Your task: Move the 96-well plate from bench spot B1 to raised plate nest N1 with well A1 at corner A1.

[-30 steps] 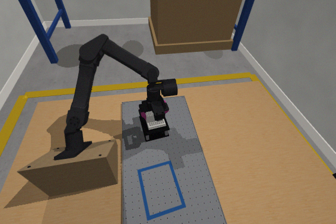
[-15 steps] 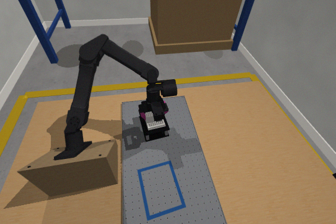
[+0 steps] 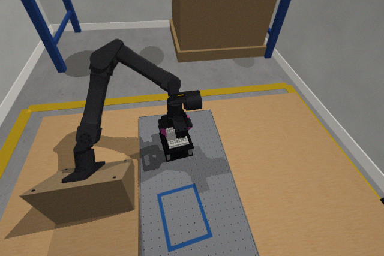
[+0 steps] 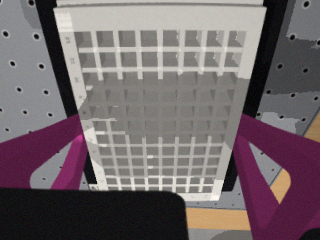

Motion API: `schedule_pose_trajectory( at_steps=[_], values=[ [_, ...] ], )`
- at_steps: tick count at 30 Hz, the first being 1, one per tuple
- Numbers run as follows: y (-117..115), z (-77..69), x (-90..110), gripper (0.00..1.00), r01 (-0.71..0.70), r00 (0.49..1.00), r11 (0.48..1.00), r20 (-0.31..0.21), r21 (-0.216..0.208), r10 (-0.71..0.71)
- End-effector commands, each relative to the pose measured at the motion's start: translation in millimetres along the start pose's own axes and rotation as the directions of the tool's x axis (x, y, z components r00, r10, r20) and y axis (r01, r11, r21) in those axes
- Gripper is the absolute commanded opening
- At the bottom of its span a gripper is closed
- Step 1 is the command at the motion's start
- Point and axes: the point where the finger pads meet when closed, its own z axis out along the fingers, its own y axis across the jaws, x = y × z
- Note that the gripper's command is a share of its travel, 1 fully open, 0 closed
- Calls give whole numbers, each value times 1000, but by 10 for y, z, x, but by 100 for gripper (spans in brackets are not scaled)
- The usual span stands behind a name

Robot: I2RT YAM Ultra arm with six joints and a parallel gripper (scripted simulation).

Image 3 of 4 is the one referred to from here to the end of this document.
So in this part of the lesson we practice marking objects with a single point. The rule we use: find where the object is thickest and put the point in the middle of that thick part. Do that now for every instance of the white well plate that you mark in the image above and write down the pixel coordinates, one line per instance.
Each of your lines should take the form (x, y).
(173, 141)

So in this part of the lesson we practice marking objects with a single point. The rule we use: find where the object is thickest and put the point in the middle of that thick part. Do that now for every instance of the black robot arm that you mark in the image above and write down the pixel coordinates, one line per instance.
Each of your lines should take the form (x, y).
(103, 62)

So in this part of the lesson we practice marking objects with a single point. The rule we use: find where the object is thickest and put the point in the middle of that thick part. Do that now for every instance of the blue tape rectangle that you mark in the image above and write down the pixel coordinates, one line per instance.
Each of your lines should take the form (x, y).
(208, 235)

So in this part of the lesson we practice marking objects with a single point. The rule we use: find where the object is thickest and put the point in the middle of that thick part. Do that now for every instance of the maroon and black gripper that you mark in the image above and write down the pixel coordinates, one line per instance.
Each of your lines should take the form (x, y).
(163, 123)

